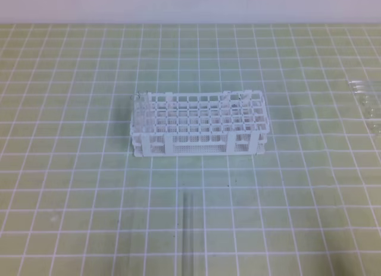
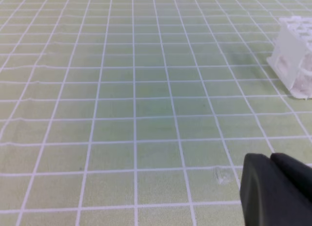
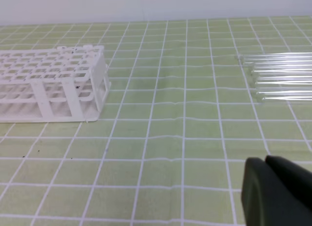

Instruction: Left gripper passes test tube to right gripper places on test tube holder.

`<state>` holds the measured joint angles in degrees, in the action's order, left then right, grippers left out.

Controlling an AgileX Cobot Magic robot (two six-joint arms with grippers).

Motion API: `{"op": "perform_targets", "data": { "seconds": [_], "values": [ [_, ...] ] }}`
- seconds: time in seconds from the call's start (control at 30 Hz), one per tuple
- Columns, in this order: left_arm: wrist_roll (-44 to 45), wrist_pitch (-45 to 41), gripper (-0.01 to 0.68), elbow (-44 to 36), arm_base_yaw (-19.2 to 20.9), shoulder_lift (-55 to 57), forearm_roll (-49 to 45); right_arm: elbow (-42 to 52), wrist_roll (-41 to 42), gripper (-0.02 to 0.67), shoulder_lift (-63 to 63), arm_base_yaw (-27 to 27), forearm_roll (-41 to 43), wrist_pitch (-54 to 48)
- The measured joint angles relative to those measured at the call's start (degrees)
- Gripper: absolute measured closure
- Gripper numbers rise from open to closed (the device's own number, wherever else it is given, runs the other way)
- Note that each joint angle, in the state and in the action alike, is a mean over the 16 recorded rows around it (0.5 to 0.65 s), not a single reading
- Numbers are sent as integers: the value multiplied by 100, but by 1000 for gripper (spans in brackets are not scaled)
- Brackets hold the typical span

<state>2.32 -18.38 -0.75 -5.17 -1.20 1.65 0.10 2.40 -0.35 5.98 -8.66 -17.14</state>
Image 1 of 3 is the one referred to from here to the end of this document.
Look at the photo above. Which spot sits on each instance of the clear glass test tube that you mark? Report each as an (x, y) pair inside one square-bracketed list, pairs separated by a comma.
[(187, 235)]

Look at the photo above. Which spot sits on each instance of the white test tube rack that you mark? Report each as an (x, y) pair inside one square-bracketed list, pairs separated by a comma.
[(187, 124)]

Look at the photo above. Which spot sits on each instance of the clear tube in rack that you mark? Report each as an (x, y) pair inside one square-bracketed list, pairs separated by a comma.
[(139, 120)]

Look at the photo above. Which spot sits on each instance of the green grid tablecloth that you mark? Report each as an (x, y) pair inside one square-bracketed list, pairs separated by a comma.
[(76, 201)]

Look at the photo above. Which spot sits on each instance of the clear tubes at right edge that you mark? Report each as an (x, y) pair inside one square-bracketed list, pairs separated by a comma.
[(367, 94)]

